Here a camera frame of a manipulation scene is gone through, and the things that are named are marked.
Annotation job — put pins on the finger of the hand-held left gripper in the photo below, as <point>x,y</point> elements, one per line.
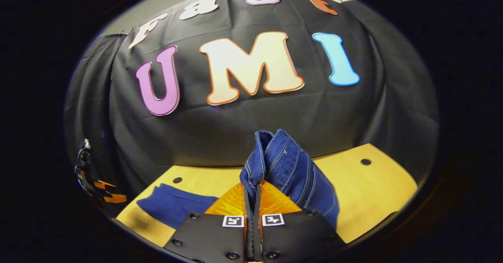
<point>112,196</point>

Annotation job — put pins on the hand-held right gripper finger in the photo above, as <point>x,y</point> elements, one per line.
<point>257,231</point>
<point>248,223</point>

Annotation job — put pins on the black backdrop cloth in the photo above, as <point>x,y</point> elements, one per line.
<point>235,129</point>

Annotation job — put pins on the blue denim jeans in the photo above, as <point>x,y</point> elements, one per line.
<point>283,164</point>

